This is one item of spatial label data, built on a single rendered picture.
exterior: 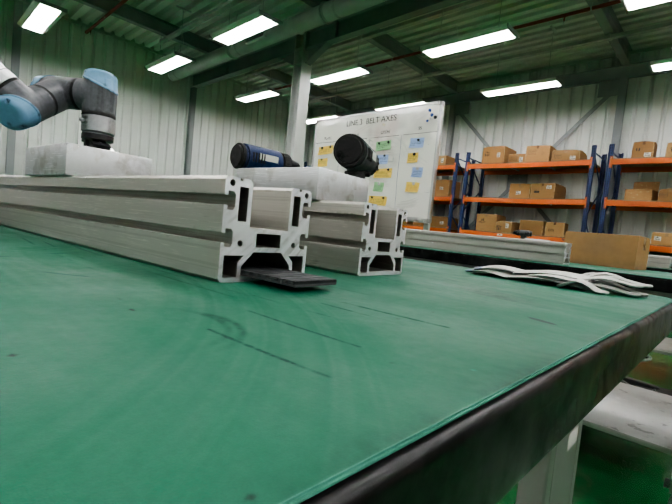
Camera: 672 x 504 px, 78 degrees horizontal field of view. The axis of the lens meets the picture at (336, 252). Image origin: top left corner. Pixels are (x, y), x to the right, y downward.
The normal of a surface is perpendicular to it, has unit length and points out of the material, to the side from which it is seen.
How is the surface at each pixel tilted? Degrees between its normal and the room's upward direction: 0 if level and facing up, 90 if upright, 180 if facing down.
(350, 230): 90
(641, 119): 90
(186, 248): 90
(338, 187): 90
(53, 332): 0
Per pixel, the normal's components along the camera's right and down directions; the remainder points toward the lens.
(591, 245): -0.75, -0.08
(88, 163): 0.78, 0.11
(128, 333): 0.10, -0.99
